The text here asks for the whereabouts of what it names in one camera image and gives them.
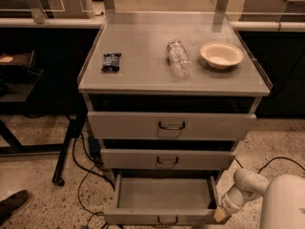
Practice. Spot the grey middle drawer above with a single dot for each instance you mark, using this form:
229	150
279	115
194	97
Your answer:
142	158

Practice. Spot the dark blue snack packet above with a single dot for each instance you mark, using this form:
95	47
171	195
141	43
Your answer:
111	62

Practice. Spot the blue power adapter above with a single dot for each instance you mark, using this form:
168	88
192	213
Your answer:
94	146

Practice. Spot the grey bottom drawer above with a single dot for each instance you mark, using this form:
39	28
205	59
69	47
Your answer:
163	199

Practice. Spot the grey top drawer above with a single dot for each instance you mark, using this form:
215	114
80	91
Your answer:
170	117

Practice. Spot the black side table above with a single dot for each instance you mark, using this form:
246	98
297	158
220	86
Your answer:
19	80

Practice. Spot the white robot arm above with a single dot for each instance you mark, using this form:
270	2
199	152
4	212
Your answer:
283	205

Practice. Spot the clear plastic bottle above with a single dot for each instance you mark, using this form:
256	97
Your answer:
180	62

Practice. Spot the dark shoe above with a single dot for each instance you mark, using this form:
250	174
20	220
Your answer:
13	203

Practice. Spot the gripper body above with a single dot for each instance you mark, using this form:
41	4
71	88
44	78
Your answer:
231	202

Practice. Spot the grey drawer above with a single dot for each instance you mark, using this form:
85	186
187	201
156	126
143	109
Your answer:
163	199
170	117
142	158

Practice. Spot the cream paper bowl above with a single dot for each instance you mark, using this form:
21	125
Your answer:
221	56

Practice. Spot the grey drawer cabinet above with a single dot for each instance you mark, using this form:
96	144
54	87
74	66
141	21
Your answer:
142	39

